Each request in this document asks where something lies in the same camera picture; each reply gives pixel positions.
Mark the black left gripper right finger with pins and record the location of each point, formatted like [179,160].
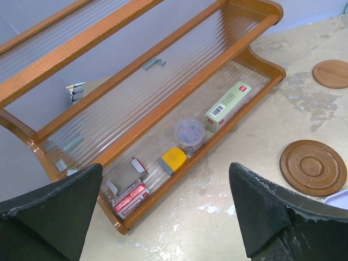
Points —
[279,224]

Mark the yellow grey tape measure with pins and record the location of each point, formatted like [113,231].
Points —
[172,160]

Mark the orange wooden shelf rack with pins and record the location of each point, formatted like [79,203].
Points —
[116,117]

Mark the lavender plastic tray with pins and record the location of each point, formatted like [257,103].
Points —
[339,200]

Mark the light wooden coaster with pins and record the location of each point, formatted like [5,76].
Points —
[331,74]

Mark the ringed brown wooden coaster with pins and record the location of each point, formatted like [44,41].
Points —
[313,168]

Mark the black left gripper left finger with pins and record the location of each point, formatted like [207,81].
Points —
[51,223]

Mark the red white staples box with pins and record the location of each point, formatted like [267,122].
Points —
[127,189]

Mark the clear tub of paperclips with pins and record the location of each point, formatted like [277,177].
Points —
[189,134]

